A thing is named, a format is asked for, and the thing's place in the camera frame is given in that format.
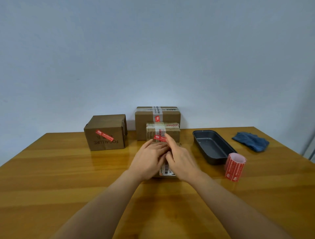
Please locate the person's right hand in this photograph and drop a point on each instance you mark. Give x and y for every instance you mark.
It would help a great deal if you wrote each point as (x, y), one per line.
(183, 163)

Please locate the person's left hand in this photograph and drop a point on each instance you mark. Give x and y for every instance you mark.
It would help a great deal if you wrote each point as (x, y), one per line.
(146, 162)

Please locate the person's left fingers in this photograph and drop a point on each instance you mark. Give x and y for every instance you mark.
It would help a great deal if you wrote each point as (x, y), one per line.
(158, 149)

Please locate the person's right thumb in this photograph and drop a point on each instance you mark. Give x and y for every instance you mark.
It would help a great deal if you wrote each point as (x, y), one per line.
(168, 157)

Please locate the red sticker strip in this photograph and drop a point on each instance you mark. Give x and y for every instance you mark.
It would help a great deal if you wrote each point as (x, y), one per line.
(159, 138)

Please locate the small cardboard box barcode label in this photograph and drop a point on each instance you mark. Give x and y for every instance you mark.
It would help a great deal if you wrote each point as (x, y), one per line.
(166, 170)

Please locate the person's right forearm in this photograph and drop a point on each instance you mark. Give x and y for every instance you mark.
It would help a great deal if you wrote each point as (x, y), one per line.
(231, 209)

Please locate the person's left forearm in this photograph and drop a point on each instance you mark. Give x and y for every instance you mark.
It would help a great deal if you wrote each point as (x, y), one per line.
(103, 211)

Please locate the medium cardboard box clear tape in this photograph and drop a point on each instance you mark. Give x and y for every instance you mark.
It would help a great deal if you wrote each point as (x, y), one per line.
(172, 131)

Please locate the large cardboard box white tape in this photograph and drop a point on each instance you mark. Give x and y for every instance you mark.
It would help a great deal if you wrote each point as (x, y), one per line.
(145, 117)

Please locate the dark rectangular baking pan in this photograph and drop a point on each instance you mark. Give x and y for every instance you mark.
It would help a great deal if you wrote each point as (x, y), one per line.
(211, 146)

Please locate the long red sticker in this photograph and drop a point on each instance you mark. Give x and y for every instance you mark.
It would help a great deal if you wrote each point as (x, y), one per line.
(104, 135)

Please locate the cardboard box with printed lettering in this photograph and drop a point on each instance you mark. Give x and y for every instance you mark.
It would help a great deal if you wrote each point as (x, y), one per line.
(108, 124)

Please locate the roll of red stickers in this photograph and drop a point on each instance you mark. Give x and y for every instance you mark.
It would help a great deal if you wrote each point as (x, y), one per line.
(234, 168)

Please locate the blue cloth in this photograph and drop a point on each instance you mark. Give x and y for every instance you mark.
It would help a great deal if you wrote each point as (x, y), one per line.
(251, 140)

